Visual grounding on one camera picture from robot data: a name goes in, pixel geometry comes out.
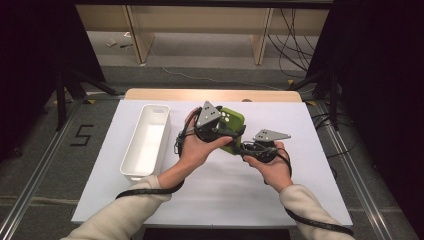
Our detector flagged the aluminium floor rail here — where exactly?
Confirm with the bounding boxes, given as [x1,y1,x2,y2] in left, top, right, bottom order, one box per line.
[314,99,398,240]
[0,99,84,240]

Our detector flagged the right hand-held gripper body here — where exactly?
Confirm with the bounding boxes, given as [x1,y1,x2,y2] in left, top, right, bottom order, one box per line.
[241,128,292,164]

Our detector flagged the person's left hand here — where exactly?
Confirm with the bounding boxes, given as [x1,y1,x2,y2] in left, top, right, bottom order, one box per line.
[178,108,234,172]

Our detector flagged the light wooden table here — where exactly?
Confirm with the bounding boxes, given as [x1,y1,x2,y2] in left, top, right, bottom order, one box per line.
[124,88,303,103]

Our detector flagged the white table cover sheet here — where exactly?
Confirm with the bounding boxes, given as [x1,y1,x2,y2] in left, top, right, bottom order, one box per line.
[70,99,354,229]

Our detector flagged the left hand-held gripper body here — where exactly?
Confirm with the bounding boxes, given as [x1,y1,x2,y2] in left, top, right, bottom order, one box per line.
[193,100,235,144]

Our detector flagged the left hand-held gripper cable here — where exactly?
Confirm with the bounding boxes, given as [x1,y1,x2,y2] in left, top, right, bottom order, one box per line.
[115,108,203,200]

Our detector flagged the bundle of black cables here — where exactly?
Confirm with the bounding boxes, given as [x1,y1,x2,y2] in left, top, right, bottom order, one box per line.
[268,8,318,79]

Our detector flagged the right hand-held gripper cable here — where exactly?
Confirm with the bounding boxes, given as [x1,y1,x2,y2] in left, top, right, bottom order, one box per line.
[264,146,354,237]

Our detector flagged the green cartoon phone case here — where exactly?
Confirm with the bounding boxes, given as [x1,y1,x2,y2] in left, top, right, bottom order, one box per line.
[216,107,247,156]

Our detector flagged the black curtain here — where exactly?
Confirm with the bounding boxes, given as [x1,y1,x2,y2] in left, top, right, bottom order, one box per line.
[0,0,107,161]
[306,0,424,231]

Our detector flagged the beige wooden shelf unit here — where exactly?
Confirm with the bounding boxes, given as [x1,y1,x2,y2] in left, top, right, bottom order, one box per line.
[75,3,331,66]

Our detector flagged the person's right hand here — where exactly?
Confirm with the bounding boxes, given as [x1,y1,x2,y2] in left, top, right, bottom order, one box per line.
[242,140,295,194]

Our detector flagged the black metal stand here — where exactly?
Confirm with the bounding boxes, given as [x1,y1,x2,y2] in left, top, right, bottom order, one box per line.
[286,68,341,132]
[54,68,126,132]

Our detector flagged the hand-held gripper cable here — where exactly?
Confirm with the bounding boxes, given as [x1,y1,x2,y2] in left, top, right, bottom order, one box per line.
[264,146,354,237]
[115,108,203,200]

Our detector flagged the black floor cables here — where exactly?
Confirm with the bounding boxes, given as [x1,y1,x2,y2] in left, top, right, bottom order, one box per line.
[313,111,358,159]

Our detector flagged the white plastic storage box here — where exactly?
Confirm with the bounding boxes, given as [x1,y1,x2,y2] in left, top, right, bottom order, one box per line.
[119,104,172,183]

